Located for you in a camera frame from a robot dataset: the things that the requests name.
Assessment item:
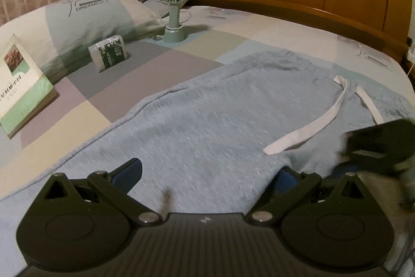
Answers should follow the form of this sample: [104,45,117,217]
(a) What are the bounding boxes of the patchwork pillow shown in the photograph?
[0,0,167,83]

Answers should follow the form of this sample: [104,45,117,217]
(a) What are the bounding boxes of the small tissue pack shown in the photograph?
[88,35,127,70]

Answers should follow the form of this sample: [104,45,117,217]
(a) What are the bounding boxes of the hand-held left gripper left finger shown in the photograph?
[44,158,163,227]

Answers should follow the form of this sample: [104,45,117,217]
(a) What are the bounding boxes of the light grey sweatpants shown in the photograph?
[0,50,411,229]

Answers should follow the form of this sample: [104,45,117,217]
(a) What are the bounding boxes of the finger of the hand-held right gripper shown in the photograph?
[332,162,359,180]

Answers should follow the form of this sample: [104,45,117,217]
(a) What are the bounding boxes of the white charger plug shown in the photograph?
[405,37,415,63]

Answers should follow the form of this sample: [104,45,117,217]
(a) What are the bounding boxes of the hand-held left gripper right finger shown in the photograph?
[245,167,372,227]

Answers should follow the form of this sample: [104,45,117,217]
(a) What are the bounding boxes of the green and white book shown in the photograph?
[0,33,59,139]

